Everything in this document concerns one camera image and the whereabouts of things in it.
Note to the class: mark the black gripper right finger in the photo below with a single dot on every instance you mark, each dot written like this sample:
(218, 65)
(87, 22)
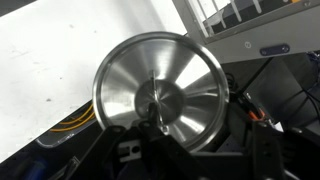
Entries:
(266, 150)

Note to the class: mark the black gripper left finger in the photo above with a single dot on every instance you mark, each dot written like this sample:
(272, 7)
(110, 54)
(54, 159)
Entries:
(110, 156)

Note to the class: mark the shiny metal bowl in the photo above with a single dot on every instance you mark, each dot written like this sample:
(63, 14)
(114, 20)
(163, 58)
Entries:
(116, 83)

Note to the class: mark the white slatted cabinet door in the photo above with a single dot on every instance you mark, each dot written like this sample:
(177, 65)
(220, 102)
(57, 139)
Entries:
(283, 30)

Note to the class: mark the black orange-tipped tool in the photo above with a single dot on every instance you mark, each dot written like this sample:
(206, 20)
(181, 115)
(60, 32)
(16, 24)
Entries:
(256, 115)

